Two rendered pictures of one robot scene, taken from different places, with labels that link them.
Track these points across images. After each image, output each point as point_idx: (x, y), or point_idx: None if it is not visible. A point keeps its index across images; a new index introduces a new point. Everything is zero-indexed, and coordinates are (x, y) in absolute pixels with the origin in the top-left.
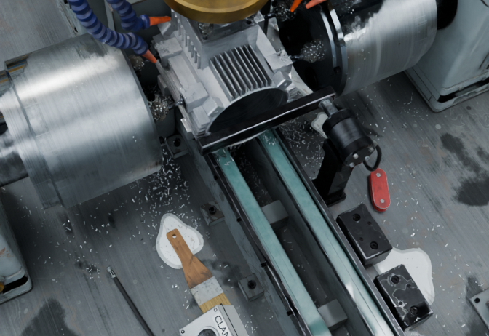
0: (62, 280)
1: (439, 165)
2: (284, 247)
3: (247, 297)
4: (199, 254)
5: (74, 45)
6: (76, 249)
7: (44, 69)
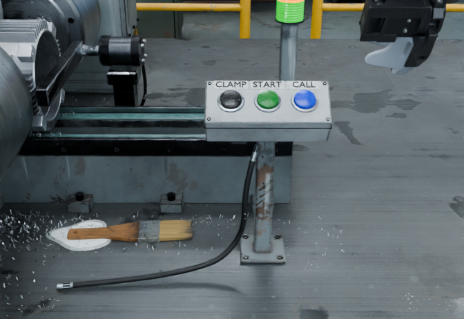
0: None
1: (163, 104)
2: None
3: (179, 204)
4: (109, 226)
5: None
6: (7, 308)
7: None
